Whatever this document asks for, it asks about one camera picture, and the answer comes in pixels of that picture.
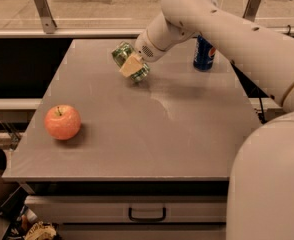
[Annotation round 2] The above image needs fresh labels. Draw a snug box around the green soda can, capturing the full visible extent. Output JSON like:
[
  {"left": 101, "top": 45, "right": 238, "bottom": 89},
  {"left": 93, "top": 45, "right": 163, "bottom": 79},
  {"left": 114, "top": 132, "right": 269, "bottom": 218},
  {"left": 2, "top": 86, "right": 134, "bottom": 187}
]
[{"left": 112, "top": 42, "right": 150, "bottom": 83}]

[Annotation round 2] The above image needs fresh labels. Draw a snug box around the right metal rail bracket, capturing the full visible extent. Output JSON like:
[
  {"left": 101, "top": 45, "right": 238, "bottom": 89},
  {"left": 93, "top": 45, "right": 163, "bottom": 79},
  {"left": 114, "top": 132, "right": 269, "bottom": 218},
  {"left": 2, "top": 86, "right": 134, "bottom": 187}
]
[{"left": 243, "top": 0, "right": 261, "bottom": 21}]

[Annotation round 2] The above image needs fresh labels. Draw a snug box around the red apple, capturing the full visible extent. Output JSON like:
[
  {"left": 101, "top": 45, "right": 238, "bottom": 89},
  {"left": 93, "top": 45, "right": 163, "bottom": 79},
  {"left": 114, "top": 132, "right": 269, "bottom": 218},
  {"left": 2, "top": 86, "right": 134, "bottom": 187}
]
[{"left": 44, "top": 105, "right": 81, "bottom": 140}]

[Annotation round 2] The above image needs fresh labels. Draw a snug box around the metal rail bracket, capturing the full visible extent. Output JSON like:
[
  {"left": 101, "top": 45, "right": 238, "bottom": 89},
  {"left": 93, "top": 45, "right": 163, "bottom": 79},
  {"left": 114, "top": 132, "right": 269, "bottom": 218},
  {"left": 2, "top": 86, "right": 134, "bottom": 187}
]
[
  {"left": 33, "top": 0, "right": 57, "bottom": 34},
  {"left": 243, "top": 0, "right": 261, "bottom": 21}
]

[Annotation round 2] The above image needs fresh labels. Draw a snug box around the left metal rail bracket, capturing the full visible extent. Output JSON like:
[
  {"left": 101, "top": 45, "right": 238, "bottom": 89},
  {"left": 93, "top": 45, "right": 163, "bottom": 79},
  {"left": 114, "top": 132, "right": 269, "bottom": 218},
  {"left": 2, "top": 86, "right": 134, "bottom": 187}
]
[{"left": 33, "top": 0, "right": 57, "bottom": 34}]

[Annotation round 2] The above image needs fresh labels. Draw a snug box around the black drawer handle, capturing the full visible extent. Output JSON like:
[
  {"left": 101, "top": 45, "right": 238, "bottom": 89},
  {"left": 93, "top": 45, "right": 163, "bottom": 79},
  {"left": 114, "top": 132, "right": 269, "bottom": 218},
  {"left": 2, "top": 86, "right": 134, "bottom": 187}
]
[{"left": 128, "top": 208, "right": 167, "bottom": 223}]

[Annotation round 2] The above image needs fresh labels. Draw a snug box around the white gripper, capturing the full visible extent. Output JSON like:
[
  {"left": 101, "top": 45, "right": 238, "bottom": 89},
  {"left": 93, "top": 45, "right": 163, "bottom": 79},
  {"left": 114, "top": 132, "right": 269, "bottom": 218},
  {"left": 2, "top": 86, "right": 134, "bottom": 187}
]
[{"left": 119, "top": 31, "right": 164, "bottom": 77}]

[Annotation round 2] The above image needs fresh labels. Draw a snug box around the horizontal metal rail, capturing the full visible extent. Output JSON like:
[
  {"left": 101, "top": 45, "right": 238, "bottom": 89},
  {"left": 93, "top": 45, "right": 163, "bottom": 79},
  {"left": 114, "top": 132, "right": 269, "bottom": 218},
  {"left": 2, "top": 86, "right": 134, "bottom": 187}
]
[{"left": 0, "top": 25, "right": 294, "bottom": 39}]

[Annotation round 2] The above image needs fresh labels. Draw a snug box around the grey cabinet drawer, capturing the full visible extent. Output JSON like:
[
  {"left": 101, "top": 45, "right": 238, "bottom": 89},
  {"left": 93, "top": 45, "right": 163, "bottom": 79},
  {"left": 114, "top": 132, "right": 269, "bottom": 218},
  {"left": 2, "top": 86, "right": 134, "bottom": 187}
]
[{"left": 25, "top": 196, "right": 227, "bottom": 224}]

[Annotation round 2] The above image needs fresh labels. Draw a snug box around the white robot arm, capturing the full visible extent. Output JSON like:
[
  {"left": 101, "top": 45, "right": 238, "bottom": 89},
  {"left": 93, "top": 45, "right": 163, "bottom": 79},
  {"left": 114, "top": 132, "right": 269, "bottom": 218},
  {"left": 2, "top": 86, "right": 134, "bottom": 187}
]
[{"left": 120, "top": 0, "right": 294, "bottom": 240}]

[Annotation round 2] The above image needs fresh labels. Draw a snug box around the crumpled snack bag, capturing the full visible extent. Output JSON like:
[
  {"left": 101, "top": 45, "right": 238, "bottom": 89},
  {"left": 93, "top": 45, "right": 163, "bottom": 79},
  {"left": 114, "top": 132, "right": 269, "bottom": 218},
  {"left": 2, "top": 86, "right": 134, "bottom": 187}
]
[{"left": 24, "top": 222, "right": 57, "bottom": 240}]

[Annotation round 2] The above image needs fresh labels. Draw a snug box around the blue Pepsi can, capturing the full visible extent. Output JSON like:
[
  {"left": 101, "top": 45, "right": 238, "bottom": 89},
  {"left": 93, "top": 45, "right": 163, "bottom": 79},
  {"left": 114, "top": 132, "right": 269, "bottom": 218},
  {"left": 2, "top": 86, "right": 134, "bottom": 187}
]
[{"left": 193, "top": 36, "right": 216, "bottom": 71}]

